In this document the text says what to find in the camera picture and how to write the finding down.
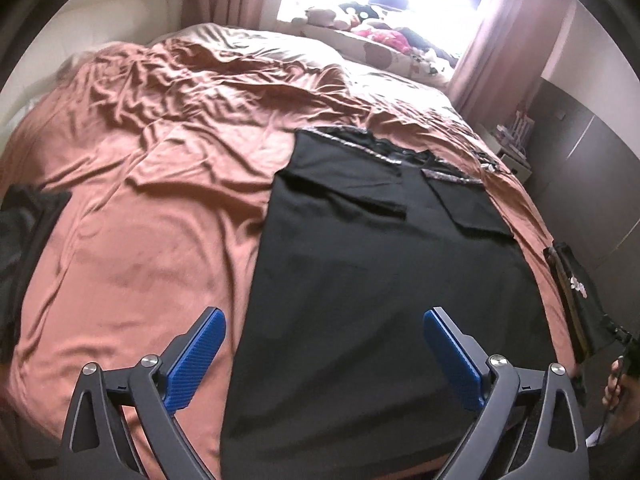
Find black t-shirt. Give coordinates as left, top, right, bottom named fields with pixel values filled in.
left=220, top=127, right=581, bottom=466

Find person's right hand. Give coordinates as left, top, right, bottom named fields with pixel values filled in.
left=602, top=357, right=640, bottom=413

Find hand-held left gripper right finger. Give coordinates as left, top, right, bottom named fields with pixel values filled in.
left=422, top=306, right=588, bottom=480

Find bottles on nightstand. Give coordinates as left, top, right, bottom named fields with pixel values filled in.
left=507, top=110, right=536, bottom=148

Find pink plush toy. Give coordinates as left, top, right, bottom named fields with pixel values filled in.
left=352, top=27, right=408, bottom=51

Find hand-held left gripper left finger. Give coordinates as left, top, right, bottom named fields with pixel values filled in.
left=59, top=306, right=227, bottom=480

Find cream padded headboard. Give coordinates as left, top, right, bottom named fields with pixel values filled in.
left=0, top=0, right=193, bottom=126

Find brown blanket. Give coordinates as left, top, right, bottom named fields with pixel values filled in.
left=0, top=37, right=566, bottom=480

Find white nightstand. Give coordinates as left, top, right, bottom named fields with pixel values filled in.
left=487, top=125, right=533, bottom=181

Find black garment with white print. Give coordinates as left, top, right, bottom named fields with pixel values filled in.
left=542, top=241, right=626, bottom=393

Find spotted window seat cushion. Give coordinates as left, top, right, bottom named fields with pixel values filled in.
left=300, top=20, right=456, bottom=86

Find beige plush toy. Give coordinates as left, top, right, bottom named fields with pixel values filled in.
left=292, top=7, right=346, bottom=28

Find pink curtain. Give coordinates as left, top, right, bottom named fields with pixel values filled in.
left=447, top=0, right=576, bottom=126

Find folded black clothes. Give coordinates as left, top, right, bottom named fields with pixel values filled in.
left=0, top=184, right=73, bottom=356

